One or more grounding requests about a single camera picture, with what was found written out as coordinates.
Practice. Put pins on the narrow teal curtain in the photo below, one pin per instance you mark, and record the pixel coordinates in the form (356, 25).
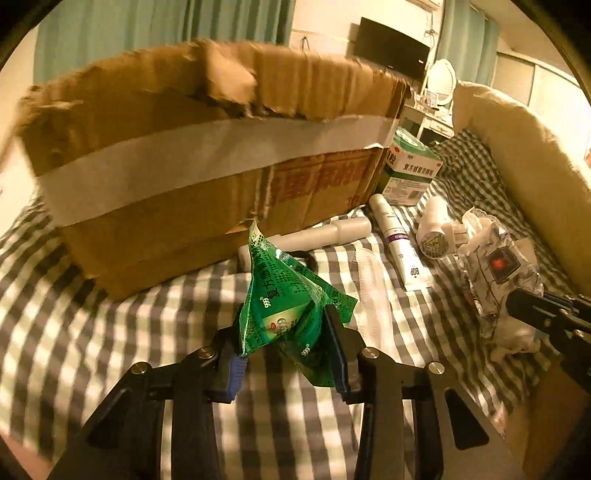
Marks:
(466, 37)

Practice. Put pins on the green medicine sachet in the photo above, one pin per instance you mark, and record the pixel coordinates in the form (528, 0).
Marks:
(277, 300)

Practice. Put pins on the beige pillow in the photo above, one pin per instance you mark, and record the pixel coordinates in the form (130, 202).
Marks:
(531, 161)

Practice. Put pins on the brown cardboard box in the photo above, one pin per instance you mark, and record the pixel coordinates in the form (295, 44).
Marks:
(184, 184)

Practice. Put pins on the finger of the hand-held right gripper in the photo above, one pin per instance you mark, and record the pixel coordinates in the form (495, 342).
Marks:
(531, 304)
(572, 350)

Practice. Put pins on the white oval mirror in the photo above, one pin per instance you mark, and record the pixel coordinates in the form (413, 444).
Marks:
(441, 81)

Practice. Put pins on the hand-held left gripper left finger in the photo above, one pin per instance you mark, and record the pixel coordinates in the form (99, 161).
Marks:
(233, 369)

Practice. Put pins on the crumpled white plastic bag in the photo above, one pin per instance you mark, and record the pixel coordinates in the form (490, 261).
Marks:
(475, 226)

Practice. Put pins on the wide teal curtain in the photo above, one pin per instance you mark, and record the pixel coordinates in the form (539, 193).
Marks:
(138, 23)

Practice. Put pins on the white plastic bottle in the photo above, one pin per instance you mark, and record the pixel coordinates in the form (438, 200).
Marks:
(332, 230)

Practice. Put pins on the green white medicine box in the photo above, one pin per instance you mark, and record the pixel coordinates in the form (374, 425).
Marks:
(411, 175)

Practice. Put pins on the checked blanket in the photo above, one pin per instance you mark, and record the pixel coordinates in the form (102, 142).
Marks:
(138, 346)

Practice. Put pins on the black wall television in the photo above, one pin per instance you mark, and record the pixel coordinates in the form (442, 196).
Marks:
(392, 46)

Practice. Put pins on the white dressing table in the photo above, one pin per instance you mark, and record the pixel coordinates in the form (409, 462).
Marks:
(436, 122)

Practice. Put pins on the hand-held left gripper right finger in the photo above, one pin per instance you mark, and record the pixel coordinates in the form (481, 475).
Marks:
(337, 355)

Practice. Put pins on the small white pill bottle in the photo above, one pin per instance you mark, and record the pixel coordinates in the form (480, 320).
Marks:
(434, 226)

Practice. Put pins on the silver wrapper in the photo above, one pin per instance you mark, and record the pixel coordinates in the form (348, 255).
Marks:
(498, 286)

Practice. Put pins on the white louvred wardrobe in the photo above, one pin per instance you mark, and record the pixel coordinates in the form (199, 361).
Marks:
(521, 78)

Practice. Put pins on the white toothpaste tube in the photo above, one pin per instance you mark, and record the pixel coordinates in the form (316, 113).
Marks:
(397, 240)

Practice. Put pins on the translucent white comb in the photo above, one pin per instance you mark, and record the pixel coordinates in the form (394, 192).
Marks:
(374, 295)

